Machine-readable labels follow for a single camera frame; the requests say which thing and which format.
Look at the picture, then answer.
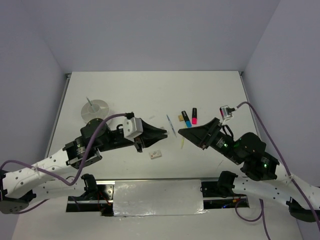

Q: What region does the green clear pen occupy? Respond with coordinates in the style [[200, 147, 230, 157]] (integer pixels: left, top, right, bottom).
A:
[[86, 96, 96, 112]]

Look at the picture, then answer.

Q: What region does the yellow clear pen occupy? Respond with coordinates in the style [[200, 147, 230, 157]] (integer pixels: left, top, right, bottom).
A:
[[180, 137, 185, 150]]

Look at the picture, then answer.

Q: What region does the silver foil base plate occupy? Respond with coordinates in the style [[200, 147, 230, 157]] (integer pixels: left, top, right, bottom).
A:
[[113, 179, 205, 217]]

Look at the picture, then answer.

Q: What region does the purple cable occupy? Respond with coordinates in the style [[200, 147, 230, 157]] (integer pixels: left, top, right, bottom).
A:
[[233, 101, 320, 240], [0, 112, 135, 215]]

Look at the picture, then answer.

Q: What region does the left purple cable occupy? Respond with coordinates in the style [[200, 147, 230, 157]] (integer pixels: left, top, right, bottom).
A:
[[0, 112, 135, 215]]

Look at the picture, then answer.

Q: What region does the white round container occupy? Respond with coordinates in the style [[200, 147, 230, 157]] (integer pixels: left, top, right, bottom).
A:
[[80, 99, 110, 123]]

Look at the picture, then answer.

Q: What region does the small tan eraser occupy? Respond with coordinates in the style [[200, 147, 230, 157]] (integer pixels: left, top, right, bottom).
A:
[[178, 115, 184, 122]]

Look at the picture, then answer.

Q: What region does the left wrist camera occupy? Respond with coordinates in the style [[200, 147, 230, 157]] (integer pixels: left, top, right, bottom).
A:
[[122, 117, 143, 142]]

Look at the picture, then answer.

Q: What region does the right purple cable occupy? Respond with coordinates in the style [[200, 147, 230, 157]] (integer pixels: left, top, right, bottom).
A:
[[233, 101, 320, 240]]

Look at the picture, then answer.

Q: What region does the white staple box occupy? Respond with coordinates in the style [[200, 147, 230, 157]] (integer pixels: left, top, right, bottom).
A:
[[149, 150, 162, 160]]

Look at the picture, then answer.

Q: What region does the black mounting rail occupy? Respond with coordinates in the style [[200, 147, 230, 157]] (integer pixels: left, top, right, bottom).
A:
[[66, 179, 247, 217]]

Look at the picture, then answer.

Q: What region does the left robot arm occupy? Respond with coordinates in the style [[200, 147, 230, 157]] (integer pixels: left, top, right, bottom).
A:
[[0, 114, 168, 214]]

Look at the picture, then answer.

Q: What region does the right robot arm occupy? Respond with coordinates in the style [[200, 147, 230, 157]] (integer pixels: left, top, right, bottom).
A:
[[178, 118, 320, 223]]

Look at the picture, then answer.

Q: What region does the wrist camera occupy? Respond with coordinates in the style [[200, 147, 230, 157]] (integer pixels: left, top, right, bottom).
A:
[[219, 105, 238, 123], [122, 117, 143, 142]]

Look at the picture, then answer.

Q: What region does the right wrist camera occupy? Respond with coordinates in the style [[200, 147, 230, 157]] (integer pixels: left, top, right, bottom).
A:
[[219, 105, 238, 123]]

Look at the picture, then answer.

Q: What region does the pink capped black highlighter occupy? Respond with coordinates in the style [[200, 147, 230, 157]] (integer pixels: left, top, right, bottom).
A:
[[191, 107, 198, 125]]

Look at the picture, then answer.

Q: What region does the blue clear pen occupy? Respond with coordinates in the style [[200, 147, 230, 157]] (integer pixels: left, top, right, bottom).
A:
[[166, 114, 177, 138]]

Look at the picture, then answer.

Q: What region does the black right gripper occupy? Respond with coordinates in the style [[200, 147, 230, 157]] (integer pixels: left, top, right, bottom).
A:
[[175, 116, 242, 164]]

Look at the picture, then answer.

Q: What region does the blue capped black highlighter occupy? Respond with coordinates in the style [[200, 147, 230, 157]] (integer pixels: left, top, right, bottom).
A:
[[181, 110, 192, 128]]

